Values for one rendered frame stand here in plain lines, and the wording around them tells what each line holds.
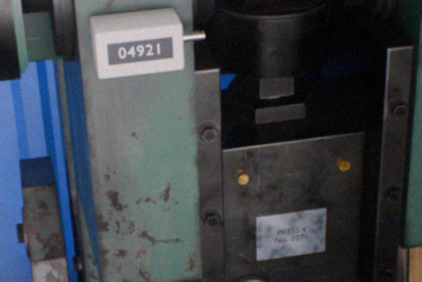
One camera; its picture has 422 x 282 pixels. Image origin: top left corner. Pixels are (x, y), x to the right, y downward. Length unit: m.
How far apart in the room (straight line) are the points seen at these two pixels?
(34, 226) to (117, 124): 0.58
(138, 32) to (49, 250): 0.66
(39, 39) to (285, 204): 0.31
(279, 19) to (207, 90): 0.11
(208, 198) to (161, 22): 0.20
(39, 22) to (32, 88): 1.12
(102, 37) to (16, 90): 1.42
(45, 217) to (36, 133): 0.82
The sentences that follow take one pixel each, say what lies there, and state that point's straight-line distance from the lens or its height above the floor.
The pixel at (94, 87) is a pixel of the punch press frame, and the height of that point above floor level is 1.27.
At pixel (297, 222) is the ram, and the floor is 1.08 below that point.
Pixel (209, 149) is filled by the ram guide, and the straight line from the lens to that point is 0.91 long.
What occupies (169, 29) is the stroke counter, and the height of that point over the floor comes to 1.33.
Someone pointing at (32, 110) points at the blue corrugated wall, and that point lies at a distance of 2.22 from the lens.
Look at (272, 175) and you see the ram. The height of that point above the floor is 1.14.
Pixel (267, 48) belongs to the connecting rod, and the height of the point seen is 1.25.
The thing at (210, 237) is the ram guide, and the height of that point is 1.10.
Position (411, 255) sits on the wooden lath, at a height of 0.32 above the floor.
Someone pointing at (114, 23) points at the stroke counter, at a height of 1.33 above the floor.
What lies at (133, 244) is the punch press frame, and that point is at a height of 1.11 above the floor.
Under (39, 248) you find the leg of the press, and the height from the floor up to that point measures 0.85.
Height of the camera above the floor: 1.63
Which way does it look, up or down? 29 degrees down
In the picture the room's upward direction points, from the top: 3 degrees counter-clockwise
